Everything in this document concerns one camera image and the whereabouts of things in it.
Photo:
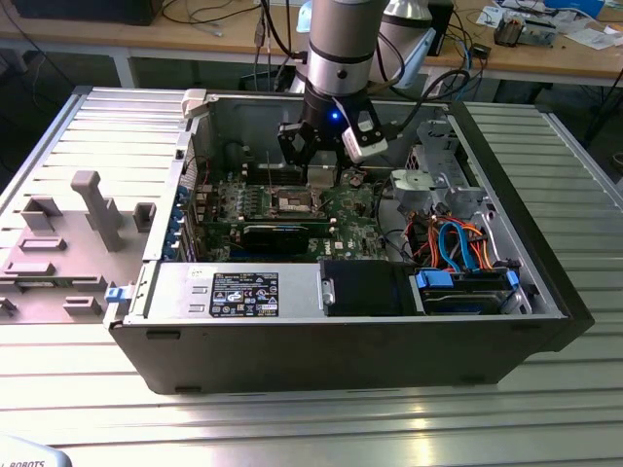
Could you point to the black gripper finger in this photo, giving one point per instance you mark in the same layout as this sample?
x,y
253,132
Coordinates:
x,y
283,141
342,158

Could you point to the silver CPU plate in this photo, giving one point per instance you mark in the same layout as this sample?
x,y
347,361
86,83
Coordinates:
x,y
322,176

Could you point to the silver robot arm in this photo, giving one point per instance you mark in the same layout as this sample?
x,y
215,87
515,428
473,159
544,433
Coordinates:
x,y
340,48

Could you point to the thin metal locking lever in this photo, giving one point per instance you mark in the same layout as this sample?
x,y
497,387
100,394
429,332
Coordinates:
x,y
268,168

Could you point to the CPU socket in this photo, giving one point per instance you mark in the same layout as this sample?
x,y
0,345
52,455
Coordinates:
x,y
292,202

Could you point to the blue slot retainer tab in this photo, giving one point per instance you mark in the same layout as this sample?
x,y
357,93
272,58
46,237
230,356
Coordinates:
x,y
170,241
176,216
182,193

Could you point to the coin cell battery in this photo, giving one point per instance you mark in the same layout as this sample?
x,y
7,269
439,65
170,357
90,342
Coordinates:
x,y
358,179

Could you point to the green motherboard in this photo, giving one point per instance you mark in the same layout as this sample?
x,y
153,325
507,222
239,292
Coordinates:
x,y
350,219

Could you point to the silver perforated drive cage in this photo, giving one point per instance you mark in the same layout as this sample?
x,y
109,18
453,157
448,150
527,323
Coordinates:
x,y
430,131

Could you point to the white plastic case latch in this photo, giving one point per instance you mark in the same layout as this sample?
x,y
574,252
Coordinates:
x,y
194,102

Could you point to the black graphics card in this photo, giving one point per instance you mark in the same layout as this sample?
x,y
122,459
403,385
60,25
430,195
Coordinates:
x,y
275,239

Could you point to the white printed tag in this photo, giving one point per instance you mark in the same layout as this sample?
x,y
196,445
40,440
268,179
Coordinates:
x,y
433,87

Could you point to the silver metal latch plate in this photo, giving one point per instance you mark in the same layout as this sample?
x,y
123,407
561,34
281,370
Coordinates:
x,y
327,292

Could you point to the small black adapter box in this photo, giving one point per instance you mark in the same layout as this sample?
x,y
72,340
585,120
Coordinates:
x,y
482,50

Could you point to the silver power supply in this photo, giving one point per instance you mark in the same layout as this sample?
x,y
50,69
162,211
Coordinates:
x,y
175,292

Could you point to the hard disk blue carrier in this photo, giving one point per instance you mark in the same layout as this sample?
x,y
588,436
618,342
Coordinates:
x,y
462,304

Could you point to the white printed card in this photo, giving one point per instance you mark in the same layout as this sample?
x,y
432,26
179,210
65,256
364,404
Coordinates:
x,y
488,15

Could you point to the grey parts rack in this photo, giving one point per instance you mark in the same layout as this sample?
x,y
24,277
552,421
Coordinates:
x,y
102,219

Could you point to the black PC case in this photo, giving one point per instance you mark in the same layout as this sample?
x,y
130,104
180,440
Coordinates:
x,y
292,355

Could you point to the dark cooler block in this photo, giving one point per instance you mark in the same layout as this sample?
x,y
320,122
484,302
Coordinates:
x,y
508,33

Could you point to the blue plastic clip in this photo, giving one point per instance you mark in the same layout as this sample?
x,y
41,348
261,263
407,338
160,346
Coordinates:
x,y
114,295

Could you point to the grey metal device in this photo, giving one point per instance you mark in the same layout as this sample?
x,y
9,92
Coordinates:
x,y
540,34

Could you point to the black computer box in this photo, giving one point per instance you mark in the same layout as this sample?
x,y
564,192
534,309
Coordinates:
x,y
83,10

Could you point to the white paper sheets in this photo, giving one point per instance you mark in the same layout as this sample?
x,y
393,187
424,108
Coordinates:
x,y
591,39

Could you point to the blue cardboard box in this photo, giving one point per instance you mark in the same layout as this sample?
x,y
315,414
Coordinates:
x,y
574,6

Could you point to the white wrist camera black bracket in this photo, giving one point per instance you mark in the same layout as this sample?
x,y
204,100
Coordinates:
x,y
362,148

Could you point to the silver metal bracket box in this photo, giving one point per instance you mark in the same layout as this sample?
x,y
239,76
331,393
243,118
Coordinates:
x,y
411,190

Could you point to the wooden desk white frame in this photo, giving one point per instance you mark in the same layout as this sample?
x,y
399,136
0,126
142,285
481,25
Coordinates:
x,y
535,61
194,34

